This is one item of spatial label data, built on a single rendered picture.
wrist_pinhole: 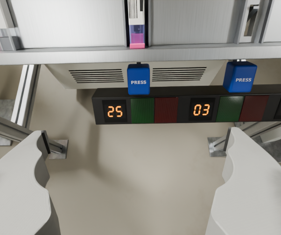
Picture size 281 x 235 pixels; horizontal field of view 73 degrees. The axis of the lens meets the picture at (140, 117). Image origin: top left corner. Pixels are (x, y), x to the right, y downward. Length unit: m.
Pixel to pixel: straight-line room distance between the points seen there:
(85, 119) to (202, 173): 0.60
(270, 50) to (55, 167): 0.90
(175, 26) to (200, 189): 0.78
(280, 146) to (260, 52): 0.88
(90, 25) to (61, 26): 0.03
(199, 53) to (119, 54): 0.07
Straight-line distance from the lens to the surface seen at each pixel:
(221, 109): 0.26
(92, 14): 0.21
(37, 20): 0.23
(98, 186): 0.90
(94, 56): 0.19
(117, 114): 0.24
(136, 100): 0.23
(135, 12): 0.19
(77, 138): 0.96
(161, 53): 0.19
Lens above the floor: 0.88
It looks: 71 degrees down
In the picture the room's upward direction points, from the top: 4 degrees counter-clockwise
